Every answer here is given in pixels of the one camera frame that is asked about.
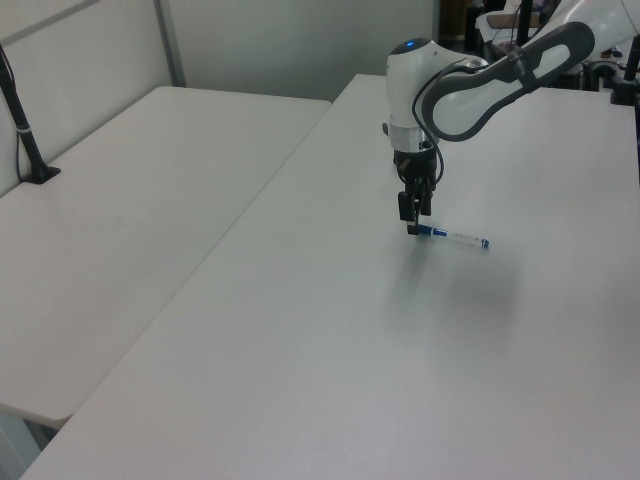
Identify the black camera stand pole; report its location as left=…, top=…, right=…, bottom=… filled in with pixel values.
left=0, top=43, right=62, bottom=187

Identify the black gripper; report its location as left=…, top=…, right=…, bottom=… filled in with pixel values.
left=392, top=145, right=442, bottom=237

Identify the black clamped pole mount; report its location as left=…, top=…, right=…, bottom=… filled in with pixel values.
left=609, top=33, right=640, bottom=107

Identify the blue white marker pen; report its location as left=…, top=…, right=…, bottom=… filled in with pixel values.
left=414, top=224, right=491, bottom=251

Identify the grey partition frame post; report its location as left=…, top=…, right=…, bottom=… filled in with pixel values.
left=153, top=0, right=187, bottom=88

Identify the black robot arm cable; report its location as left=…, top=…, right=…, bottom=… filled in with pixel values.
left=410, top=53, right=527, bottom=192

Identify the black monitor stand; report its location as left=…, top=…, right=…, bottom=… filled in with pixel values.
left=516, top=0, right=535, bottom=49

